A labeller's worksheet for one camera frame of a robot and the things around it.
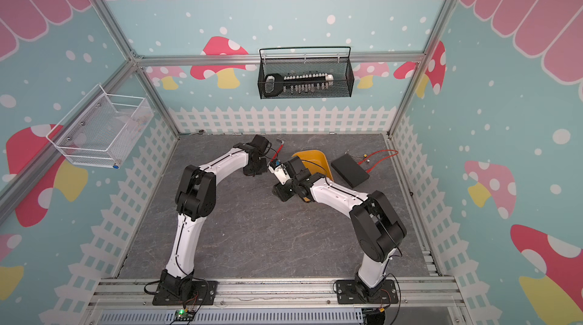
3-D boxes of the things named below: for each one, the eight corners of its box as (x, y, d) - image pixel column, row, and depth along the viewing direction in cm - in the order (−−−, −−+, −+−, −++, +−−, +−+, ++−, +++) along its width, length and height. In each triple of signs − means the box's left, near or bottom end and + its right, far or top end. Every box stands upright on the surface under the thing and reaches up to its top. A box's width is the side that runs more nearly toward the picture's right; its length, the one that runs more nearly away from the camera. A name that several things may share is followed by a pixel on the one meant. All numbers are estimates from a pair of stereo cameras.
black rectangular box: (353, 188, 102) (354, 185, 100) (330, 164, 111) (330, 161, 109) (369, 178, 106) (370, 175, 104) (345, 155, 114) (346, 152, 112)
